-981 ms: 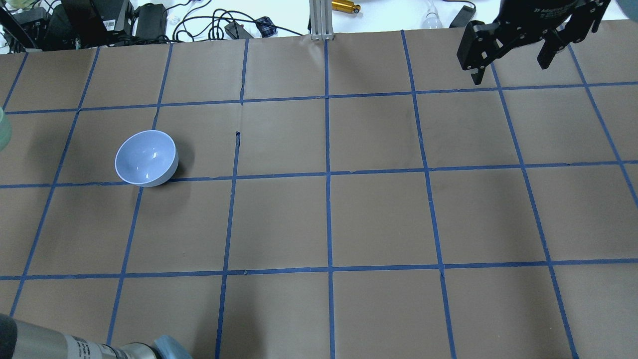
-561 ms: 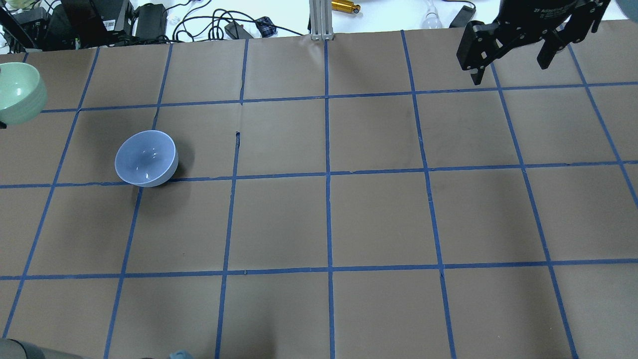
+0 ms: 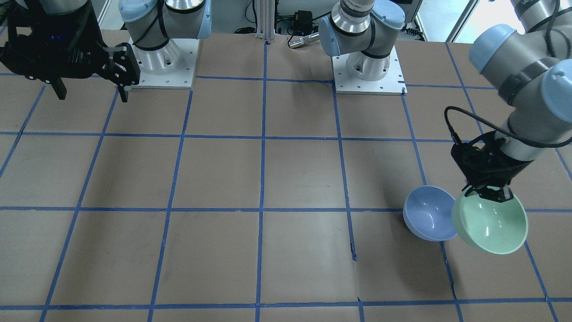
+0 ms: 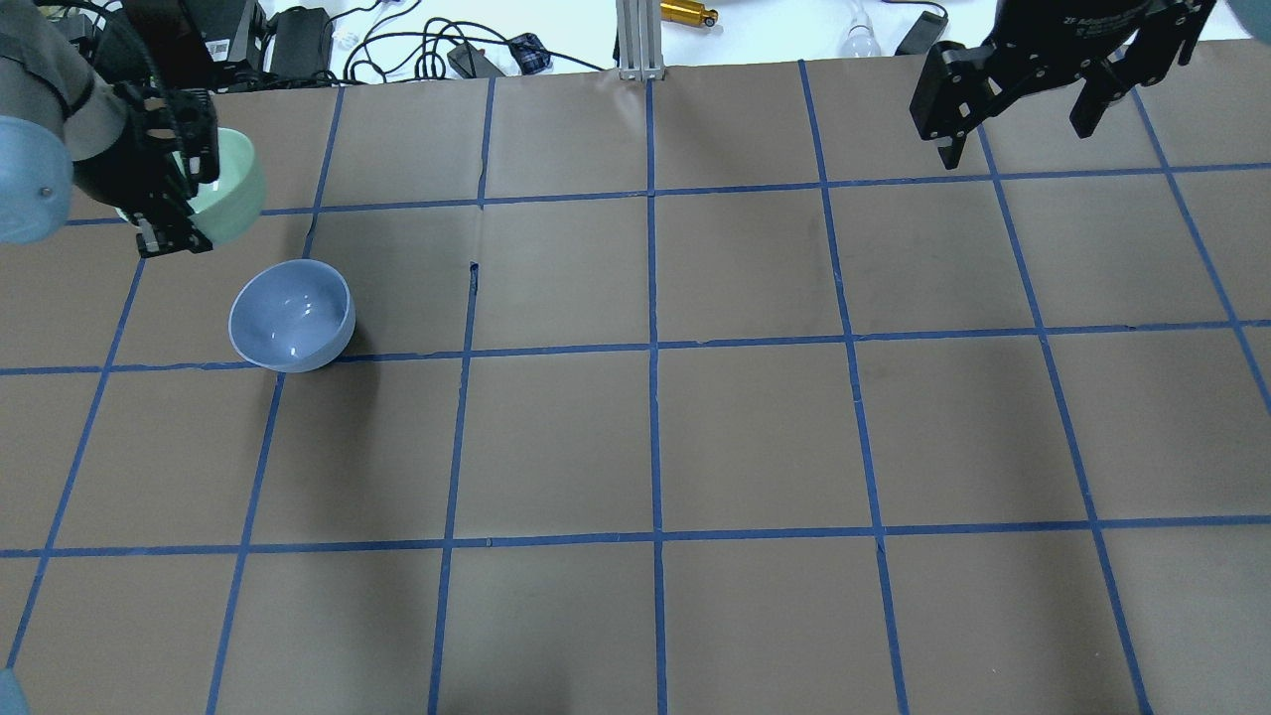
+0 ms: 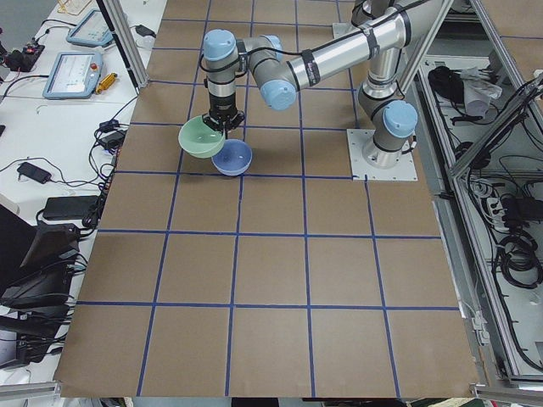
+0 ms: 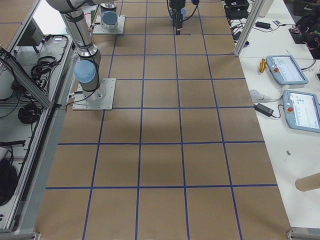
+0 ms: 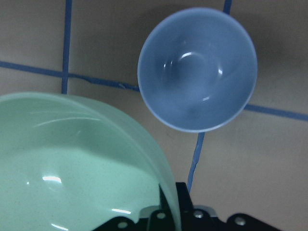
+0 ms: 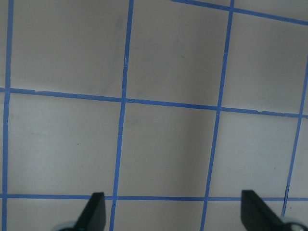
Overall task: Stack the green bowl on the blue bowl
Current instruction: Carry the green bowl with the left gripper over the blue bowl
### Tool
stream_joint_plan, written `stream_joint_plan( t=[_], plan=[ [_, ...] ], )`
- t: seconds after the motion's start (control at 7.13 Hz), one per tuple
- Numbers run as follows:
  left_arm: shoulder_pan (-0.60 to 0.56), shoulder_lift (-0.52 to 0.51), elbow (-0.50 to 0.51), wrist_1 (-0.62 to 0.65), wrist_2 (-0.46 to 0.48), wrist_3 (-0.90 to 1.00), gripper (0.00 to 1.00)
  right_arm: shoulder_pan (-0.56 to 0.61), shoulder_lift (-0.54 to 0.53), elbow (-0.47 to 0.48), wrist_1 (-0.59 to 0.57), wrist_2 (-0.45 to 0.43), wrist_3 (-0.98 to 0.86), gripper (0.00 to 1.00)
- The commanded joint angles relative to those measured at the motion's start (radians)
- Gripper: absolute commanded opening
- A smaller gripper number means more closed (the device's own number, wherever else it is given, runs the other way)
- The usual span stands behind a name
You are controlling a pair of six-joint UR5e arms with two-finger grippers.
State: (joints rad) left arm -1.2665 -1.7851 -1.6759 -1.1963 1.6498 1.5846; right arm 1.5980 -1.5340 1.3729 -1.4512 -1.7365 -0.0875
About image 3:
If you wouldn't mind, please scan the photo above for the blue bowl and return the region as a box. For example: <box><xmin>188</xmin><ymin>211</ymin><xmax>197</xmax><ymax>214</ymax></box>
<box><xmin>403</xmin><ymin>185</ymin><xmax>458</xmax><ymax>242</ymax></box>

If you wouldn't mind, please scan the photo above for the black power adapter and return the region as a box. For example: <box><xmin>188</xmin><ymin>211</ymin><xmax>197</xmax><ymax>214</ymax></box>
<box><xmin>292</xmin><ymin>10</ymin><xmax>313</xmax><ymax>31</ymax></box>

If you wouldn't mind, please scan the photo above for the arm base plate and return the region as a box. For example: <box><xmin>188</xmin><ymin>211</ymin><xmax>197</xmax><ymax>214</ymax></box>
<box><xmin>131</xmin><ymin>38</ymin><xmax>201</xmax><ymax>89</ymax></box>
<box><xmin>332</xmin><ymin>47</ymin><xmax>408</xmax><ymax>95</ymax></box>

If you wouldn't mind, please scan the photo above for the green bowl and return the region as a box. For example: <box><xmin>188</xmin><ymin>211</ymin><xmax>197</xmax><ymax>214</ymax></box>
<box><xmin>452</xmin><ymin>190</ymin><xmax>529</xmax><ymax>255</ymax></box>

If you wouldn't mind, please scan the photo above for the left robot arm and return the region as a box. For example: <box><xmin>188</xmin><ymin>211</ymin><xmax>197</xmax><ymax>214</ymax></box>
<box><xmin>318</xmin><ymin>0</ymin><xmax>571</xmax><ymax>203</ymax></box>

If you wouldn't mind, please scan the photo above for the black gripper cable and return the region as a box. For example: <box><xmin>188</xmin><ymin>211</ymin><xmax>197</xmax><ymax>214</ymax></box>
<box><xmin>444</xmin><ymin>106</ymin><xmax>572</xmax><ymax>148</ymax></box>

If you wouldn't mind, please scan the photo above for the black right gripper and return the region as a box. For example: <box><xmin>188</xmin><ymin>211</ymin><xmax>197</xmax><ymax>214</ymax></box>
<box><xmin>1</xmin><ymin>2</ymin><xmax>141</xmax><ymax>103</ymax></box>

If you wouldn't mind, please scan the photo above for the aluminium frame post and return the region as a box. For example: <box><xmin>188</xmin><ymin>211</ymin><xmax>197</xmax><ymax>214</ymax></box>
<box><xmin>253</xmin><ymin>0</ymin><xmax>276</xmax><ymax>43</ymax></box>

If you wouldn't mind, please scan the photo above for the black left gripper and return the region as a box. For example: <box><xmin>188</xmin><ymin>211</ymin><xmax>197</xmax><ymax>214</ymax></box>
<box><xmin>451</xmin><ymin>132</ymin><xmax>532</xmax><ymax>203</ymax></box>

